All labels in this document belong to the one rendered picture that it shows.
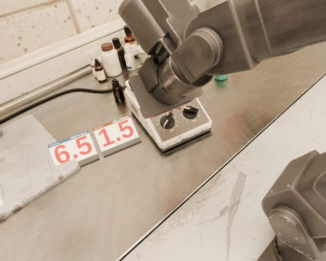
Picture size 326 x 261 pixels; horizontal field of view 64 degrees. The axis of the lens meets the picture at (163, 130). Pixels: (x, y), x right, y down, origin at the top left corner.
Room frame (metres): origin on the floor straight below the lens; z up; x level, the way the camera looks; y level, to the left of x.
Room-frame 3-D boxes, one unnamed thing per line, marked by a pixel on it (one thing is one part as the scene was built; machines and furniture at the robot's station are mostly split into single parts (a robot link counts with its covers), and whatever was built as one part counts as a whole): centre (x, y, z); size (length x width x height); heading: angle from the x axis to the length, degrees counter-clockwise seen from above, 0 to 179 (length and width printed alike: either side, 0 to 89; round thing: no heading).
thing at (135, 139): (0.47, 0.10, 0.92); 0.09 x 0.06 x 0.04; 109
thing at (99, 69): (0.79, 0.17, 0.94); 0.03 x 0.03 x 0.07
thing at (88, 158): (0.43, 0.20, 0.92); 0.09 x 0.06 x 0.04; 109
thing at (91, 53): (0.82, 0.18, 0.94); 0.03 x 0.03 x 0.09
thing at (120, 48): (0.87, 0.10, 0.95); 0.04 x 0.04 x 0.10
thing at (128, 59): (0.83, 0.07, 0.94); 0.03 x 0.03 x 0.08
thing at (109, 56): (0.82, 0.13, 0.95); 0.06 x 0.06 x 0.10
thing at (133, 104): (0.53, -0.01, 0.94); 0.22 x 0.13 x 0.08; 20
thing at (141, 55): (0.54, 0.01, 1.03); 0.07 x 0.06 x 0.08; 19
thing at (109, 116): (0.54, 0.12, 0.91); 0.06 x 0.06 x 0.02
